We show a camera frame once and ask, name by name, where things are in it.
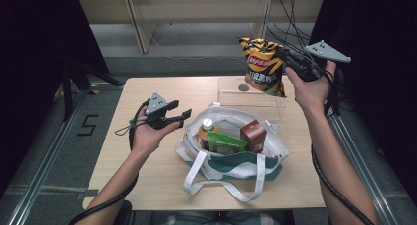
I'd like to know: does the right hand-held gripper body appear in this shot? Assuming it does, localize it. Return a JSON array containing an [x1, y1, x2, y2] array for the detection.
[[288, 39, 352, 83]]

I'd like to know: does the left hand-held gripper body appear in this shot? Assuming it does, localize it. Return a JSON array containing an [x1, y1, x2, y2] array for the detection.
[[144, 92, 178, 131]]

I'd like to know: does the yellow black striped chips bag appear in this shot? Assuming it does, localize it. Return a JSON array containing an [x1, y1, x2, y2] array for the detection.
[[237, 36, 288, 99]]

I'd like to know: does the green snack packet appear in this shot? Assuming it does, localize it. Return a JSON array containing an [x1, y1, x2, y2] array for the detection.
[[207, 130, 249, 155]]

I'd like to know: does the clear plastic bin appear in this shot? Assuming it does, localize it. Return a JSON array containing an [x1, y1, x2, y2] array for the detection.
[[216, 76, 287, 122]]

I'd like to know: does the white green orange tote bag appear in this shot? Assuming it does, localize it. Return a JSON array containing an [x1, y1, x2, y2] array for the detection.
[[175, 101, 290, 203]]

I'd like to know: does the brown carton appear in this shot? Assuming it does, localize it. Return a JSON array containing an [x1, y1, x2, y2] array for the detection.
[[239, 119, 268, 154]]

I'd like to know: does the person's right hand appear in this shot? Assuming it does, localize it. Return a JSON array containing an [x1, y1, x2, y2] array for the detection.
[[285, 61, 337, 116]]

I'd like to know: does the person's left hand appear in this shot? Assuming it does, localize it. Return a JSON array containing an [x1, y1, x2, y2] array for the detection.
[[131, 106, 181, 157]]

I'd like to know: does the orange drink bottle white cap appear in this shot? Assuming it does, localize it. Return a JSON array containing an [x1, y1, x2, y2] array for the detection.
[[198, 117, 220, 151]]

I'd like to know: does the black curtain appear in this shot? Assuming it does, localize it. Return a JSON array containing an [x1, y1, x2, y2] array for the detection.
[[0, 0, 111, 195], [304, 0, 417, 203]]

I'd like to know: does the black metal stand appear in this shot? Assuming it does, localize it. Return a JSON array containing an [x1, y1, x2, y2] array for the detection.
[[61, 59, 125, 122]]

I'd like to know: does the beige wooden desk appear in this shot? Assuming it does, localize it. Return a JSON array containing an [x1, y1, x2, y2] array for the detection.
[[74, 0, 326, 55]]

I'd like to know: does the black chair armrest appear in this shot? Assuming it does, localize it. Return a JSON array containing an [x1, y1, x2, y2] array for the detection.
[[111, 199, 136, 225]]

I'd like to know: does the grey floor tape strip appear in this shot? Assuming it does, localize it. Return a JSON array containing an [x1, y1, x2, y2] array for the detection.
[[4, 184, 100, 200]]

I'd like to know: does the bundle of black floor cables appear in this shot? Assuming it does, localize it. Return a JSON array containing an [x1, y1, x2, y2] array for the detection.
[[265, 0, 312, 66]]

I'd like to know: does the left hand-held gripper black cable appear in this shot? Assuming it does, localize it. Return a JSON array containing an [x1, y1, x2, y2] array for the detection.
[[68, 98, 151, 225]]

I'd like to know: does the hand-held gripper black cable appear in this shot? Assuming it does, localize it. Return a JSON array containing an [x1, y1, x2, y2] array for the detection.
[[309, 66, 376, 225], [68, 98, 151, 225]]

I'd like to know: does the thin white floor cable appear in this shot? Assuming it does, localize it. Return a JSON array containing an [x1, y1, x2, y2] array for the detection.
[[150, 36, 247, 64]]

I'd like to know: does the right hand-held gripper black cable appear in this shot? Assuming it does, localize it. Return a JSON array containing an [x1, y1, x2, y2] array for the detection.
[[309, 66, 376, 225]]

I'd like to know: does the aluminium floor rail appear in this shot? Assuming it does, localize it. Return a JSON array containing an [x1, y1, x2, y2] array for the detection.
[[6, 86, 90, 225], [328, 106, 401, 225]]

